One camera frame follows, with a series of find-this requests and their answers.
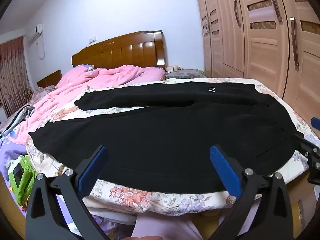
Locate purple bed sheet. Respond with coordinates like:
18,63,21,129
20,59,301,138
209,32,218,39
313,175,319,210
0,130,33,180

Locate nightstand with floral cover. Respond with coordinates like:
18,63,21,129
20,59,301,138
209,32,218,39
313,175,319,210
165,65,206,79

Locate small dark wooden bedside cabinet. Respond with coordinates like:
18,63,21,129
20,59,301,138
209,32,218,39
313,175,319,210
37,69,62,87

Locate patterned brown curtain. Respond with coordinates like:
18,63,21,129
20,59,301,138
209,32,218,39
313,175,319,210
0,35,33,118

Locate pink quilt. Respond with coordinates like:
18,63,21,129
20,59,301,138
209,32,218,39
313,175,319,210
7,64,166,145

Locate white air conditioner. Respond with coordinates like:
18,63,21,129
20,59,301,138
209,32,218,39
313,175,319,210
27,24,43,43

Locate black pants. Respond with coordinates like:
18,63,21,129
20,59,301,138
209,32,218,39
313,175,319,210
28,81,304,194

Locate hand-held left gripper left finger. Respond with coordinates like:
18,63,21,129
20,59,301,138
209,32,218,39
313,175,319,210
25,144,110,240

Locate black smartphone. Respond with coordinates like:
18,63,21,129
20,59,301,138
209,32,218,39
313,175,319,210
12,165,24,188

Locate green cloth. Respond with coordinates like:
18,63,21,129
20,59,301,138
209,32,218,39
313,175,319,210
9,155,38,208

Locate grey blue clothing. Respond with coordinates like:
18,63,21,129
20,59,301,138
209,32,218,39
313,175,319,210
0,106,34,140

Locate cream floral bedsheet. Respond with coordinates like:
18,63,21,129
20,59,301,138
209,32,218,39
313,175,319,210
25,76,320,218

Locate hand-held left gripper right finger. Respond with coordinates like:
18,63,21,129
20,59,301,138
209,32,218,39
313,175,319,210
209,144,294,240

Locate person's pale pink clothing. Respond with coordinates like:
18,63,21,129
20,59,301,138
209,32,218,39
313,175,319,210
131,212,225,240

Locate light wooden wardrobe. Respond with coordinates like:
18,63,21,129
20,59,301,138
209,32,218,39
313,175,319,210
194,0,320,135

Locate brown wooden headboard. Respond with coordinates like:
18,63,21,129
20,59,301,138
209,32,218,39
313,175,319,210
72,30,167,70

